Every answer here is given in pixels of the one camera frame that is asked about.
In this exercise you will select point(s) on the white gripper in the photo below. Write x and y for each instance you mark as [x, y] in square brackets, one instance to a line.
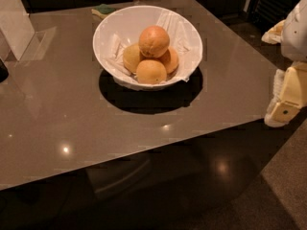
[295, 37]

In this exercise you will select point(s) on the orange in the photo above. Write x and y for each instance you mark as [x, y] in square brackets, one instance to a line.
[153, 42]
[132, 57]
[151, 71]
[170, 60]

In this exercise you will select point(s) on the white bowl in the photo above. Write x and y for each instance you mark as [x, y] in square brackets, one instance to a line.
[128, 19]

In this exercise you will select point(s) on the white paper liner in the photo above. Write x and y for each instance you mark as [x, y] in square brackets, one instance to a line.
[179, 32]

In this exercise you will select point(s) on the green yellow sponge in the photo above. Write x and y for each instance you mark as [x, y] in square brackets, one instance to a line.
[102, 11]

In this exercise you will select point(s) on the dark round object left edge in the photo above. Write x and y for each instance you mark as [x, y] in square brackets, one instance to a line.
[4, 73]

